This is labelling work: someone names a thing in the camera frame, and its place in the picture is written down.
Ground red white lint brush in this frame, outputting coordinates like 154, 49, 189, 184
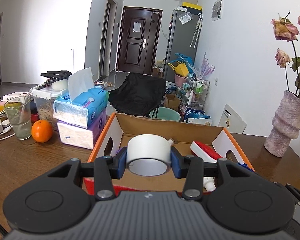
190, 141, 222, 163

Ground white tape roll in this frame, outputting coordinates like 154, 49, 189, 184
126, 134, 172, 177

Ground blue bottle cap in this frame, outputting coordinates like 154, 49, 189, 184
237, 163, 254, 172

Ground green spray bottle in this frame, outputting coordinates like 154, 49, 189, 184
167, 138, 174, 146

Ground red cardboard pumpkin box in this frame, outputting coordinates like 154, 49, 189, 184
88, 113, 252, 193

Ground green plastic basin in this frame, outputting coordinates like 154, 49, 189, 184
149, 107, 181, 121

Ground purple tissue pack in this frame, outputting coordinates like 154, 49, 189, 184
57, 109, 107, 150

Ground blue tissue pack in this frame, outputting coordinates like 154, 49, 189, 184
52, 67, 111, 130

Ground metal storage rack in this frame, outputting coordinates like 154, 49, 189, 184
177, 77, 210, 115

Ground black folding chair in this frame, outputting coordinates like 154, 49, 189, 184
108, 73, 166, 116

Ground orange fruit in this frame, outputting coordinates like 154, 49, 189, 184
31, 120, 53, 143

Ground pink ceramic vase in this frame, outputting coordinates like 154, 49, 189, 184
264, 91, 300, 158

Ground clear food container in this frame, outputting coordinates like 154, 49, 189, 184
32, 79, 68, 131

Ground yellow blue bags pile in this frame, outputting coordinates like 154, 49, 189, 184
168, 53, 194, 77

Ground clear glass cup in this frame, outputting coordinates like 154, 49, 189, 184
4, 96, 32, 140

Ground grey refrigerator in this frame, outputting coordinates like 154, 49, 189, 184
163, 9, 199, 82

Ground dark brown door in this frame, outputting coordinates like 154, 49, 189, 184
116, 7, 162, 75

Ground dried pink roses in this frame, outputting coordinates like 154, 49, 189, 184
270, 16, 300, 98

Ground white board against wall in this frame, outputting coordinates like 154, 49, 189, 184
218, 104, 247, 134

